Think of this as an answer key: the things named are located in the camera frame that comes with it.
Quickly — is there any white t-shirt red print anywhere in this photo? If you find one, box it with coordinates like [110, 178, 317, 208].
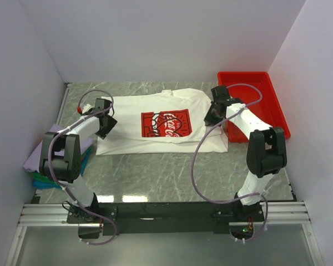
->
[97, 88, 228, 155]

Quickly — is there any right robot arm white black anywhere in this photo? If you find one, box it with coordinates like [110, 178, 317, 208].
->
[204, 84, 287, 221]

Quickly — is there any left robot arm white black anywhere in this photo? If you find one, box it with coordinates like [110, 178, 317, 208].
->
[39, 98, 117, 223]

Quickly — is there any red plastic bin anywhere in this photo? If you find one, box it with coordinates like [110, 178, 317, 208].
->
[217, 71, 291, 139]

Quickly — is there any folded green t-shirt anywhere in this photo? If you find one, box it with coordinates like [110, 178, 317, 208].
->
[29, 147, 92, 183]

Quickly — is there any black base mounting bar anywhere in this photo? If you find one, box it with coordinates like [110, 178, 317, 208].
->
[67, 202, 264, 239]

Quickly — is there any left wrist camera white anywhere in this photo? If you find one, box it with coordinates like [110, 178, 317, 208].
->
[77, 104, 93, 115]

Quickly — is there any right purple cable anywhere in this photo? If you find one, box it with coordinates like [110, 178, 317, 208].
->
[191, 83, 269, 244]

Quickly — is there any purple cable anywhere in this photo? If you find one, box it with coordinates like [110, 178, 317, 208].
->
[191, 83, 269, 244]
[48, 90, 120, 246]

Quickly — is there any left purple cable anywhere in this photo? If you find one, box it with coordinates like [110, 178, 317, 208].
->
[48, 90, 120, 246]

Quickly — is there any aluminium rail frame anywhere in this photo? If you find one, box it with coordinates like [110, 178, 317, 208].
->
[6, 201, 324, 265]

